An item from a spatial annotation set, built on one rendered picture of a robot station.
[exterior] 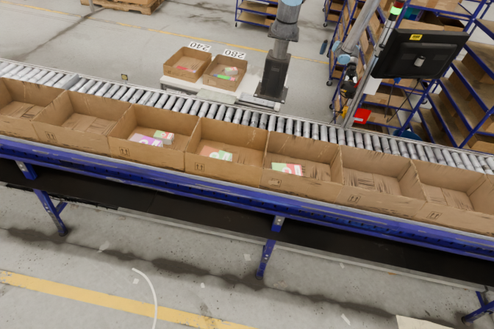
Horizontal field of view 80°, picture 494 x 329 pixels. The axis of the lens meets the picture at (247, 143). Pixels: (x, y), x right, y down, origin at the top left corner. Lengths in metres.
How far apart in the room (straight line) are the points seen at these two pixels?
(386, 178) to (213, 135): 1.02
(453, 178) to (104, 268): 2.24
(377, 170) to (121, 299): 1.76
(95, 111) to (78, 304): 1.19
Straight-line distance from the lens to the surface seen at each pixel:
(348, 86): 2.17
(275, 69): 2.29
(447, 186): 2.04
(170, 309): 2.19
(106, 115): 1.94
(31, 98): 2.19
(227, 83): 2.40
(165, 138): 1.71
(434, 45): 2.03
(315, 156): 1.73
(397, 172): 1.88
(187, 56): 2.87
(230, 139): 1.71
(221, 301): 2.20
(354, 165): 1.80
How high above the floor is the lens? 2.08
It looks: 43 degrees down
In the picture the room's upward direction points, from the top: 9 degrees clockwise
